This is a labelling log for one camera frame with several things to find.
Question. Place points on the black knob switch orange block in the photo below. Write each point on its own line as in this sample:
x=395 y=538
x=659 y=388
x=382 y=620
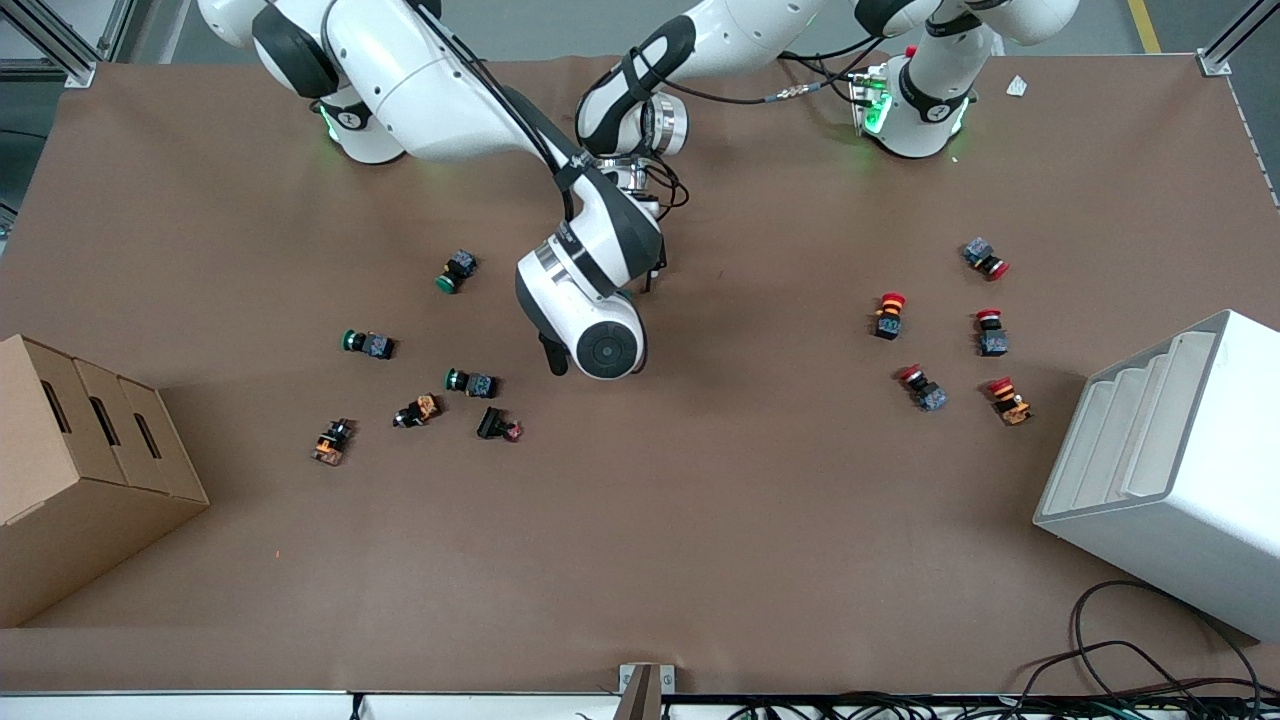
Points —
x=424 y=407
x=330 y=447

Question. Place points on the red button orange relay block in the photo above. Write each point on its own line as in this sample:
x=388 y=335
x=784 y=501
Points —
x=1012 y=408

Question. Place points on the red mushroom button blue block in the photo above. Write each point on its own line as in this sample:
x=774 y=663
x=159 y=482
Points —
x=930 y=396
x=993 y=342
x=978 y=251

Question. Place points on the aluminium frame profile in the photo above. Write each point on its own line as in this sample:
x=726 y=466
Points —
x=1225 y=50
x=60 y=55

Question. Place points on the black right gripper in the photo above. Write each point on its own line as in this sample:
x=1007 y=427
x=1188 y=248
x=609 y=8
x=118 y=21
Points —
x=553 y=356

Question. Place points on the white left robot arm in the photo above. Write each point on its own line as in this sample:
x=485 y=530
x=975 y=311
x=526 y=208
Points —
x=740 y=30

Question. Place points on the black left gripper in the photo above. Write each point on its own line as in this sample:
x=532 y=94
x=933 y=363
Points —
x=655 y=274

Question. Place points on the slotted cardboard box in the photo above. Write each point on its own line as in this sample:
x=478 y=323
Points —
x=60 y=500

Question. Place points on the small white paper tag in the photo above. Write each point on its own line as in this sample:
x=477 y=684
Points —
x=1017 y=86

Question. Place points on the black switch red block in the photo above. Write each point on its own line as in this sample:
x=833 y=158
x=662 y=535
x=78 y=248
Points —
x=490 y=422

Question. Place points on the metal bracket with post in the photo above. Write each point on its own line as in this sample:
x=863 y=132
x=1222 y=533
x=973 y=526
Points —
x=640 y=695

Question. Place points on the white stepped storage bin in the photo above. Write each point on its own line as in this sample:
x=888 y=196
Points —
x=1200 y=480

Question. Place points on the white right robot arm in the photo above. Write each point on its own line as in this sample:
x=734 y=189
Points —
x=420 y=80

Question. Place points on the green pushbutton blue block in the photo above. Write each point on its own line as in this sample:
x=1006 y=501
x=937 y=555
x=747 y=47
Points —
x=377 y=346
x=460 y=265
x=480 y=384

